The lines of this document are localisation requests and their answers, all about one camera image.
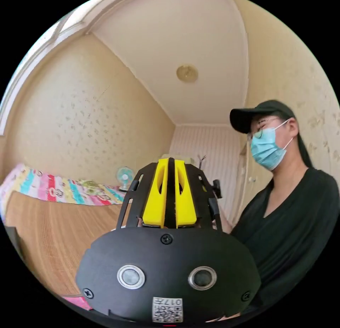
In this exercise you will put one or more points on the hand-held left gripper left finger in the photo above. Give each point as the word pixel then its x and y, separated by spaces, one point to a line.
pixel 155 200

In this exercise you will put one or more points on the bed with woven mat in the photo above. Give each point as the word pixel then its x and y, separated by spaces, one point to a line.
pixel 53 227

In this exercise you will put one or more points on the round ceiling lamp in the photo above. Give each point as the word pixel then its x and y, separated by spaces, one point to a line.
pixel 187 73

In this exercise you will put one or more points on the small blue table fan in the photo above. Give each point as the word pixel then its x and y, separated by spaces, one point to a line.
pixel 124 176

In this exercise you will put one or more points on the person's right hand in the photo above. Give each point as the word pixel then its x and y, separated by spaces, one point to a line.
pixel 225 224

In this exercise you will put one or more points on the person's body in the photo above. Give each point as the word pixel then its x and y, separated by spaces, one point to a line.
pixel 287 227

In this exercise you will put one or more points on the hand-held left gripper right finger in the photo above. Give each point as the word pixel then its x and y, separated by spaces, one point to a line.
pixel 186 203

